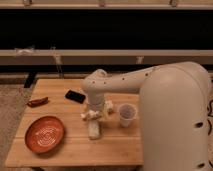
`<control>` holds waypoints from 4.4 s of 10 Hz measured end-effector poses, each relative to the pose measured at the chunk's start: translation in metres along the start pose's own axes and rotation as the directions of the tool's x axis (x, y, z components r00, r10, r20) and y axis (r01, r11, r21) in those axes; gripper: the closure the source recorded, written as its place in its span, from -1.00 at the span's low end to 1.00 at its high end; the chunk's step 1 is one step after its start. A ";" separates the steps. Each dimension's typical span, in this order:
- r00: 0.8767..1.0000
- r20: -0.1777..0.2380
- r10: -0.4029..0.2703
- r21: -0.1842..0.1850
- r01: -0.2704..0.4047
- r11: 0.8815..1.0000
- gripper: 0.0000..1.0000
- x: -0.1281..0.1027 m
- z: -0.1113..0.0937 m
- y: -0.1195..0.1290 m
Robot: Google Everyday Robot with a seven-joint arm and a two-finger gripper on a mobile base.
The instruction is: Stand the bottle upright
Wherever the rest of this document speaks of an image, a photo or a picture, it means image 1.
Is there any wooden table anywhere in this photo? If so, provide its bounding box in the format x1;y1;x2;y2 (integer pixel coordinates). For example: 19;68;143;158
5;79;143;167

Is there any black phone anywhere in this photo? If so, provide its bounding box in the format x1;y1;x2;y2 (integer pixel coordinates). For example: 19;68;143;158
65;90;86;104

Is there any orange ribbed plate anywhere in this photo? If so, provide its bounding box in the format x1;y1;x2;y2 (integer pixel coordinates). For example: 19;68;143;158
25;116;65;154

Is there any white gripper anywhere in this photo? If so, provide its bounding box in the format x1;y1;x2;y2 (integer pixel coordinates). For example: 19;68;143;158
81;100;114;121

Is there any long wooden shelf rail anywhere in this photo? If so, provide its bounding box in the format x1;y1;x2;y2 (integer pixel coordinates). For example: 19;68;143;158
0;49;213;65

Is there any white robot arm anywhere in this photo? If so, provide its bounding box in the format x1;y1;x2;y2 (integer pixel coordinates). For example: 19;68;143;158
82;62;212;171

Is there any small white bottle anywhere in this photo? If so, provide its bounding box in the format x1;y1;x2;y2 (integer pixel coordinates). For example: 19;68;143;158
88;120;101;140

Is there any red chili pepper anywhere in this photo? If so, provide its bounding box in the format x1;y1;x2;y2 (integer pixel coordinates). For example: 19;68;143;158
27;97;49;108

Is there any clear plastic cup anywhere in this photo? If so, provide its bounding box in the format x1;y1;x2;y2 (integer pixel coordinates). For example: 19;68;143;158
118;103;137;127

